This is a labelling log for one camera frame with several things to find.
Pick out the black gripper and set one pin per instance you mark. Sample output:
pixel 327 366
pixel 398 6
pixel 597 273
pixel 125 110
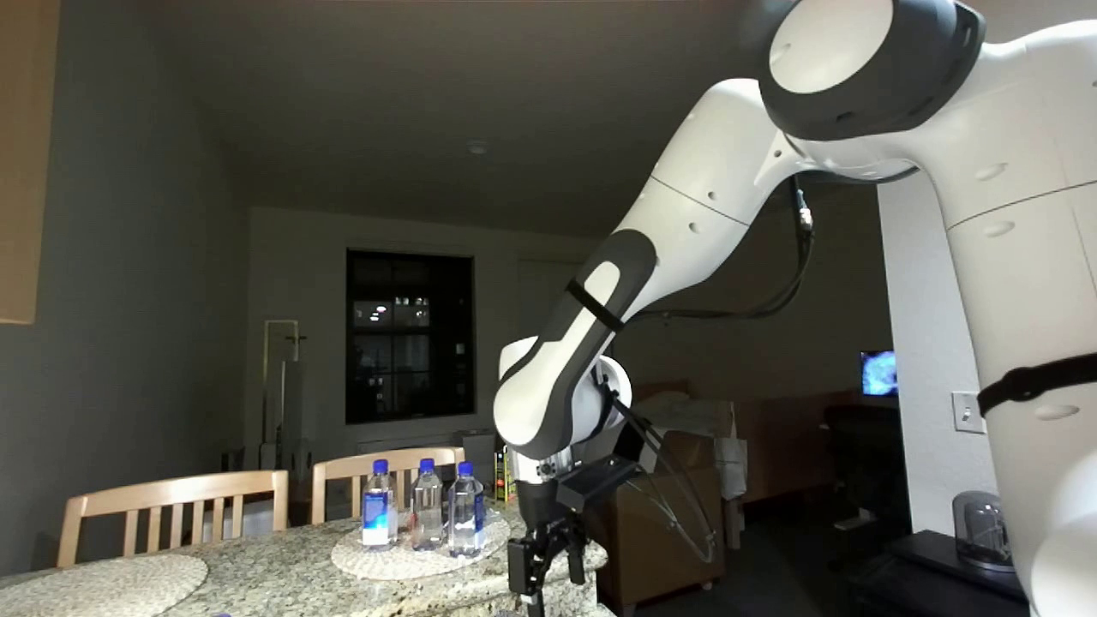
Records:
pixel 551 511

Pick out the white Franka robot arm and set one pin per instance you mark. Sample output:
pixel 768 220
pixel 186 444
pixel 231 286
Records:
pixel 1030 174

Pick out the clear water bottle blue cap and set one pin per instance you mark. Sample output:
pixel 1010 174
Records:
pixel 464 517
pixel 426 510

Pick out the brown cardboard box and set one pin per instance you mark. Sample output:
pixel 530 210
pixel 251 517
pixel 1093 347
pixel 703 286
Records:
pixel 674 550

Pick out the water bottle bright blue label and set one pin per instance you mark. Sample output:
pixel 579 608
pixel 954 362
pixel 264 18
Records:
pixel 380 510

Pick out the light wooden slatted chair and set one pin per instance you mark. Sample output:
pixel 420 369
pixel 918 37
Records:
pixel 172 499
pixel 346 469

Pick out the dark window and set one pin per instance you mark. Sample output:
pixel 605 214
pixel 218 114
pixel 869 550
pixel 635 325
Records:
pixel 411 338

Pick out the dark wooden desk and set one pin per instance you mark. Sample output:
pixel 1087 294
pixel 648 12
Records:
pixel 802 449

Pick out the white floor lamp stand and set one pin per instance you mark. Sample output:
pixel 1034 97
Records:
pixel 282 379

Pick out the black countertop appliance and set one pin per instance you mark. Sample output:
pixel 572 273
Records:
pixel 939 579

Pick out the clear glass jar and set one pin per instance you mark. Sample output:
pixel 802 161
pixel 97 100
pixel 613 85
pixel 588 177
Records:
pixel 978 518

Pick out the white wall switch plate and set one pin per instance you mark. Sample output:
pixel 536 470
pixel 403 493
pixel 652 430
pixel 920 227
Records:
pixel 965 413

